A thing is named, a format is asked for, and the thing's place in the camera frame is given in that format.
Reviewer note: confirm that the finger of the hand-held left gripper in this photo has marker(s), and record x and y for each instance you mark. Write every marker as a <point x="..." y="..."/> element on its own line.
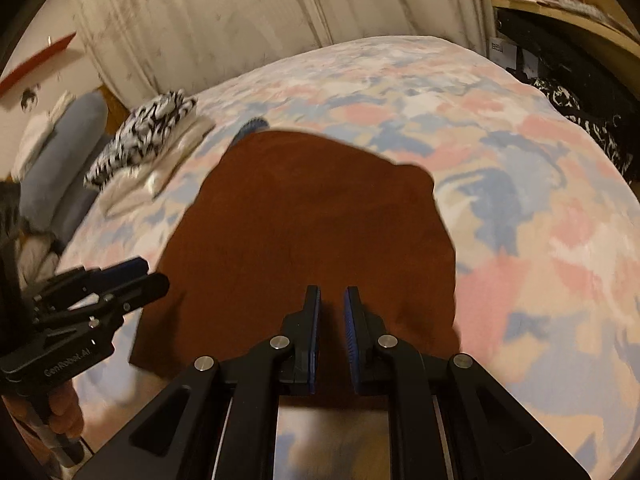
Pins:
<point x="132" y="266"/>
<point x="145" y="290"/>

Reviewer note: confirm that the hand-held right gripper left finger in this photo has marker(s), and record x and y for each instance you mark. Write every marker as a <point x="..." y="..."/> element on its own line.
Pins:
<point x="312" y="345"/>

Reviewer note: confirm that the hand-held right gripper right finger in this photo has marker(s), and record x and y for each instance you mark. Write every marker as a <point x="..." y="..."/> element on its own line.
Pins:
<point x="351" y="345"/>

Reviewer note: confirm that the rust brown sweater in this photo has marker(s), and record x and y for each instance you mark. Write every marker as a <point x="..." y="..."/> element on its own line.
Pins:
<point x="310" y="220"/>

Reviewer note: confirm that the person's left hand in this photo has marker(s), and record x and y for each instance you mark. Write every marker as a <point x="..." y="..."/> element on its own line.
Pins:
<point x="69" y="410"/>

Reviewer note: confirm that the blue bolster pillow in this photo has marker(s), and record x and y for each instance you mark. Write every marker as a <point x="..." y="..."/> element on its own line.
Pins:
<point x="92" y="200"/>
<point x="65" y="160"/>

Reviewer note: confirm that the black and white patterned cloth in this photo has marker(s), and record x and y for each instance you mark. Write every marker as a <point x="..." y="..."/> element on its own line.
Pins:
<point x="140" y="135"/>

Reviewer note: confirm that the white folded quilt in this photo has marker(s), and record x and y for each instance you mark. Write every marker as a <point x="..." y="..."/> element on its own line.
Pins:
<point x="187" y="140"/>

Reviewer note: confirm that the white folded towel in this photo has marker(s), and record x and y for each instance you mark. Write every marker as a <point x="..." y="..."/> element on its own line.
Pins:
<point x="32" y="145"/>

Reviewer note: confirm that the wooden headboard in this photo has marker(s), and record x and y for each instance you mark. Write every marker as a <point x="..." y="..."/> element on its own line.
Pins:
<point x="114" y="102"/>

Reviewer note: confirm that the cream folded cloth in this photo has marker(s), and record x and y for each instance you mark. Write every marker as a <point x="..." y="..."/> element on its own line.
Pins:
<point x="61" y="107"/>

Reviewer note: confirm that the blue jeans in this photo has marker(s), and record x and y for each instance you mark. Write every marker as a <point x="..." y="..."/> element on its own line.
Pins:
<point x="252" y="127"/>

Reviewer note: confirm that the cream patterned curtain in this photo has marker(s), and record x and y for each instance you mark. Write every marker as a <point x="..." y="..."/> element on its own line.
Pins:
<point x="250" y="10"/>

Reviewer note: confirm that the white box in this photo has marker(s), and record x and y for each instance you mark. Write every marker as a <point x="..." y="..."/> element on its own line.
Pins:
<point x="502" y="52"/>

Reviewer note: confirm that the black speckled cloth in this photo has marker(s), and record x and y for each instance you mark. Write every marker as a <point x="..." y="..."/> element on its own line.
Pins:
<point x="595" y="120"/>

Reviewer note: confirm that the wooden desk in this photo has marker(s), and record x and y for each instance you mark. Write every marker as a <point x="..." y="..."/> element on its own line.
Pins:
<point x="575" y="19"/>

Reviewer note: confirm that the cartoon face wall sticker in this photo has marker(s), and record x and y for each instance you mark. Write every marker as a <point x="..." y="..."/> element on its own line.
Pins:
<point x="30" y="97"/>

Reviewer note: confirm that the red wall shelf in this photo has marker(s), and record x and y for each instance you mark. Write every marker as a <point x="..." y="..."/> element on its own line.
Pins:
<point x="40" y="62"/>

